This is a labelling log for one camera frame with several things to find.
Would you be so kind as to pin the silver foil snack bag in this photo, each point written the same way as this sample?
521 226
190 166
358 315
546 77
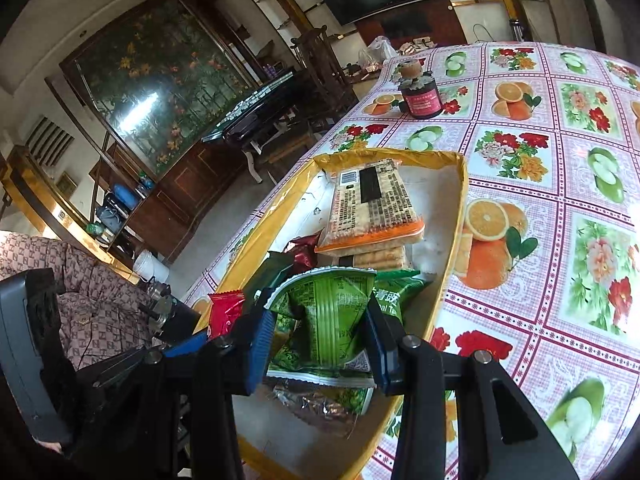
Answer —
317 410

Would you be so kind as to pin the wooden stool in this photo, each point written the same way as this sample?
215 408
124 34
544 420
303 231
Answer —
279 154

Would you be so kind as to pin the large floral wall painting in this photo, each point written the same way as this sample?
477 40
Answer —
159 78

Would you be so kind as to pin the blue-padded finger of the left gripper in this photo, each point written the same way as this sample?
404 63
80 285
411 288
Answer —
189 346

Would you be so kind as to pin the dark wooden chair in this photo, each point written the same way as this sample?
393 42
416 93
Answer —
316 54

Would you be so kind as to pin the steel thermos bottle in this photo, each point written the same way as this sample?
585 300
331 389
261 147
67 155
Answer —
518 30

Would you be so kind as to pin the dark green packet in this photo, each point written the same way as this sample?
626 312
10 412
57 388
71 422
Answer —
271 273

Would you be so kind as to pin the floral fruit tablecloth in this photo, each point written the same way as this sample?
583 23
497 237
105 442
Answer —
548 278

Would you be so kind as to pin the dark red gold snack bag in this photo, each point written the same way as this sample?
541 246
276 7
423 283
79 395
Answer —
303 251

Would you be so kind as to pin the person in brown patterned jacket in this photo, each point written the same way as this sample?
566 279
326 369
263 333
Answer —
99 310

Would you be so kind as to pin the white plastic bag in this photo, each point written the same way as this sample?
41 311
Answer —
376 53

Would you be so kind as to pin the green wrinkled snack bag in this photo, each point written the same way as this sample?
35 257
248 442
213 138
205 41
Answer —
319 313

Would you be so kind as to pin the yellow green pea snack bag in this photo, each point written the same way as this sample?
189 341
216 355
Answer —
354 400

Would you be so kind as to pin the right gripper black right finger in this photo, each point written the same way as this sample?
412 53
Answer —
382 334

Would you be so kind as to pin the orange cracker pack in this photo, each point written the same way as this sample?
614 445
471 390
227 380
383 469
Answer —
370 210

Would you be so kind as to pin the small red snack packet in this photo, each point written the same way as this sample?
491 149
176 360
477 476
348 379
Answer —
227 307

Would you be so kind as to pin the small cork-top jar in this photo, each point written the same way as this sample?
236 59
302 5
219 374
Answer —
410 69

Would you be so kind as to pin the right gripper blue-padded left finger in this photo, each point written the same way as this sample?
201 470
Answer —
257 340

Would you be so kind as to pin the black glossy side table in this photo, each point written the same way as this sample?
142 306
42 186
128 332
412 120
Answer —
259 110

